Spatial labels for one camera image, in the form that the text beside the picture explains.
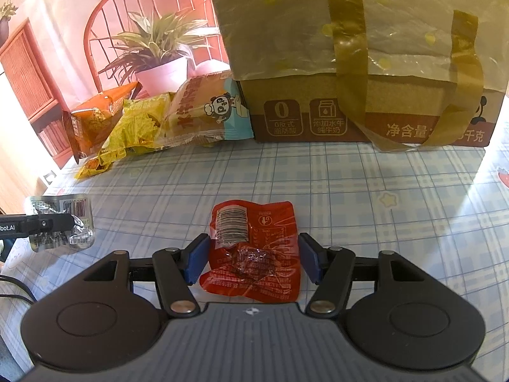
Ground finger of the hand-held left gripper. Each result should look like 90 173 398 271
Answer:
0 213 77 244

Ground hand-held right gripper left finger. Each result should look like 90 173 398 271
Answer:
81 233 212 319

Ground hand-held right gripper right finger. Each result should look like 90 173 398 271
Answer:
298 232 429 318

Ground silver foil snack packet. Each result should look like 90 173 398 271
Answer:
24 194 96 254

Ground red snack packet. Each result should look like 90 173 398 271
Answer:
199 200 303 303

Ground cardboard box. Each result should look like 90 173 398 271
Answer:
236 75 502 149

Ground yellow plastic bag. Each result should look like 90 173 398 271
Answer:
204 0 509 154

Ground checked tablecloth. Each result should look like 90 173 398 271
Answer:
0 134 509 369

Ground small yellow snack packet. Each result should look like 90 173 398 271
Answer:
77 147 129 180

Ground orange snack packet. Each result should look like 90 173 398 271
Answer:
61 81 141 164

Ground yellow-green snack packet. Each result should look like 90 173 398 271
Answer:
95 93 176 158

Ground clear bread packet teal edge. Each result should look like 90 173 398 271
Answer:
158 69 255 149

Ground printed room backdrop cloth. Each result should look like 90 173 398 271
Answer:
0 0 239 216

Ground black cable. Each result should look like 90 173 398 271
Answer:
0 274 37 304

